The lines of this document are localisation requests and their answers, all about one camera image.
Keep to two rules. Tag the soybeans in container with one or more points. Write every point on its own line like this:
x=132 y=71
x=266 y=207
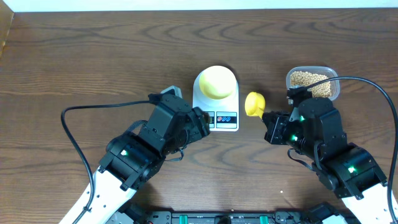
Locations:
x=306 y=78

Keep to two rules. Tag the yellow measuring scoop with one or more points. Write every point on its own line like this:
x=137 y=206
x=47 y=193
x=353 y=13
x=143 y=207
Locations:
x=254 y=104

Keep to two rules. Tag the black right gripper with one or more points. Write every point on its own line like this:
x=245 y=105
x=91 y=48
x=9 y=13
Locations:
x=273 y=135

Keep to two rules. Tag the white digital kitchen scale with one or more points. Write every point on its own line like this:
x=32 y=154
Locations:
x=224 y=113

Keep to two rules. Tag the yellow bowl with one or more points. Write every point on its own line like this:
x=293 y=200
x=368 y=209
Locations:
x=217 y=82

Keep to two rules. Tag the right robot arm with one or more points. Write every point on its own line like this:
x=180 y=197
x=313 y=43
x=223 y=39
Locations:
x=314 y=129

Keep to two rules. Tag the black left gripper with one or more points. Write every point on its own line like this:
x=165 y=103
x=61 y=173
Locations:
x=196 y=128

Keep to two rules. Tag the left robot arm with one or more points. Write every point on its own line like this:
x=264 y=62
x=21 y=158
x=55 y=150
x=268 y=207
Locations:
x=134 y=157

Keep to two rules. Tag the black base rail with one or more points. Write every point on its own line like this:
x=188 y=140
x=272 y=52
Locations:
x=320 y=214

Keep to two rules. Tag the clear plastic container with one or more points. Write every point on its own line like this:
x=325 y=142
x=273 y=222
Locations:
x=329 y=72

